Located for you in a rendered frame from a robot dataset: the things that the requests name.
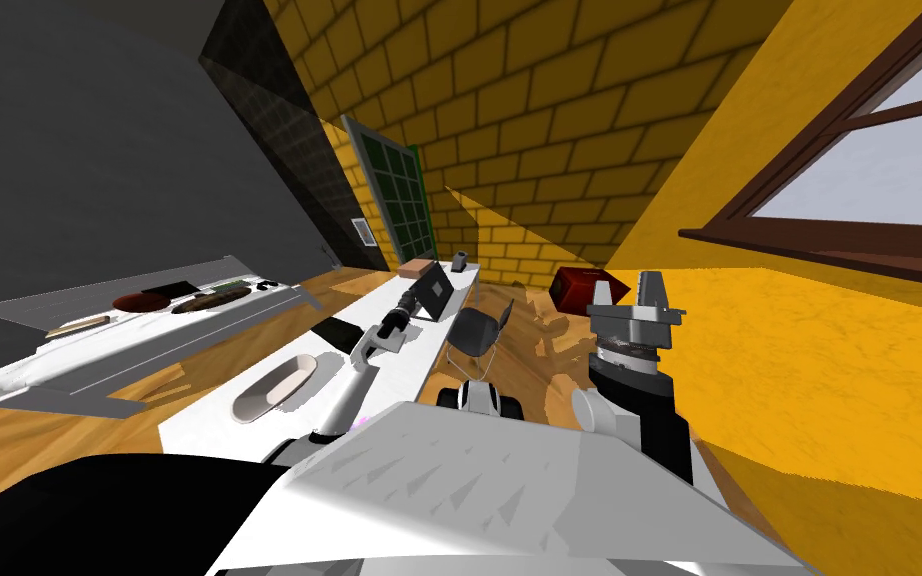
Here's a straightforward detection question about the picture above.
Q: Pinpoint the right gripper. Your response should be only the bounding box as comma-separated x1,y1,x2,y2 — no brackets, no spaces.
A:
586,271,687,352

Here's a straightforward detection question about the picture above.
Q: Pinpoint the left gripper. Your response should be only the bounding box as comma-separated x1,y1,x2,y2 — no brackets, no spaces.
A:
396,289,431,323

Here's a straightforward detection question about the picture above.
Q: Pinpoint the black open laptop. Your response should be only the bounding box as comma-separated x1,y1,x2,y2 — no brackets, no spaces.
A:
411,261,456,324

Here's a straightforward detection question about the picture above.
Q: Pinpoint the dark red box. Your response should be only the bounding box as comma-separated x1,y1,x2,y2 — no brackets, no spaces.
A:
548,266,632,318

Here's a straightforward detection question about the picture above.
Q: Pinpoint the black chair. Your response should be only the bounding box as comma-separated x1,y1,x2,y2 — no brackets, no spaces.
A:
443,298,516,384

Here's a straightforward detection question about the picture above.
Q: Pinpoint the black flat pad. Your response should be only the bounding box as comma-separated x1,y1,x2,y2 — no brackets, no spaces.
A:
308,315,366,355

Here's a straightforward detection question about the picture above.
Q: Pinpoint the green paned door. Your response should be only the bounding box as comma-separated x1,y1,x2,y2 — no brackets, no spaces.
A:
340,115,440,273

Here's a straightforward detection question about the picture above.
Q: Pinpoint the white oblong bowl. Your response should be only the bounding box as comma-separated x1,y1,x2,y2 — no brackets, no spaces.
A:
230,355,320,425

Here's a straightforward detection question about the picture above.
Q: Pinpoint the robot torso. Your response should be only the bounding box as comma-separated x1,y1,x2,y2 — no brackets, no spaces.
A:
206,379,824,576

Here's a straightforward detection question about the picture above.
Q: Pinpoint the white long table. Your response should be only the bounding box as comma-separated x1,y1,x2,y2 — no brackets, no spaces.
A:
158,260,482,465

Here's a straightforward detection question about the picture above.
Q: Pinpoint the brown framed window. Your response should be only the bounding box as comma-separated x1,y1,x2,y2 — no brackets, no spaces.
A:
676,0,922,293

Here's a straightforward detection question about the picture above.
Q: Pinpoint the white shelf unit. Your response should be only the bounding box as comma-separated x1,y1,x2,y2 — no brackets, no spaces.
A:
0,254,326,422

